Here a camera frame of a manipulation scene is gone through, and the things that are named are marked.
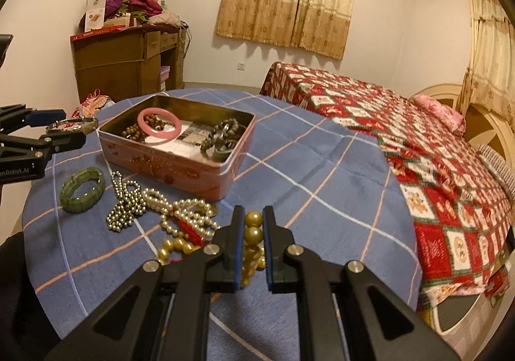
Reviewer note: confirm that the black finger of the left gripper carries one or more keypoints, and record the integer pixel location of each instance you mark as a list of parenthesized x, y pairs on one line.
[(52, 141), (32, 117)]

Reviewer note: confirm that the brown wooden dresser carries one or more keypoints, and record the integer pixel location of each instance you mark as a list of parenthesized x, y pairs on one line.
[(141, 60)]

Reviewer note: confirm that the white product box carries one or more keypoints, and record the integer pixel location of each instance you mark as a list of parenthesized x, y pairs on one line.
[(95, 14)]

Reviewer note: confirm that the pink bangle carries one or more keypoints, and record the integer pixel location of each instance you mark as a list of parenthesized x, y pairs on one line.
[(159, 123)]

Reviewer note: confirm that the pink metal tin box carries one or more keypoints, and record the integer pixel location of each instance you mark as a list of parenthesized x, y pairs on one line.
[(123, 144)]

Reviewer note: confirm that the pile of clothes on floor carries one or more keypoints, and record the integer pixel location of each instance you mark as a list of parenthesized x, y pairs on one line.
[(91, 106)]

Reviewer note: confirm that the patterned silver cuff bangle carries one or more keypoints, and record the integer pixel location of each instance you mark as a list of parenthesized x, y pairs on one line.
[(83, 124)]

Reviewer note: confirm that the cream wooden headboard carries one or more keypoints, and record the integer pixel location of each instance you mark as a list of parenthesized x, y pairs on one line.
[(483, 127)]

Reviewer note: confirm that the red cord gold pendant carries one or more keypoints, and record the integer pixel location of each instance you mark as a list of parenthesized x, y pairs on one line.
[(187, 240)]

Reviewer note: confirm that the beige curtain side window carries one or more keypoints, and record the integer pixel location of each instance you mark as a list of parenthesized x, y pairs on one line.
[(489, 76)]

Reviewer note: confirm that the pink pillow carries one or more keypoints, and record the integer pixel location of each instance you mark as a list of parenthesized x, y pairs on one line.
[(449, 117)]

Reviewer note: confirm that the striped pillow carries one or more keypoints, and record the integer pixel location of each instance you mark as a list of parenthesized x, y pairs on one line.
[(499, 169)]

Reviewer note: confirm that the blue plaid tablecloth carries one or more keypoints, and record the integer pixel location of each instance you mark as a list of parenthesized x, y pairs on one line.
[(331, 186)]

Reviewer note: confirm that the red flat box on dresser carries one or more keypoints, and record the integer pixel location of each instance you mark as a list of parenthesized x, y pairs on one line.
[(102, 31)]

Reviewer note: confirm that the red patchwork bedspread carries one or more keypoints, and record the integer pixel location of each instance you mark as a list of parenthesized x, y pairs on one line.
[(461, 213)]

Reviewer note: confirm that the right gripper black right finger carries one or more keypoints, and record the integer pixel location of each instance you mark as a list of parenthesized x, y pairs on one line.
[(345, 312)]

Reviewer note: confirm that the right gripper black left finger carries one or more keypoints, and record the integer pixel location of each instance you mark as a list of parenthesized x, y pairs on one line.
[(161, 312)]

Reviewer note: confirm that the printed paper leaflet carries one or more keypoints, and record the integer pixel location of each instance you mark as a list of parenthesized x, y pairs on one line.
[(187, 144)]

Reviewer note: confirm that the purple clothes pile on dresser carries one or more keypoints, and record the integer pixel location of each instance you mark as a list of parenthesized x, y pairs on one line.
[(130, 13)]

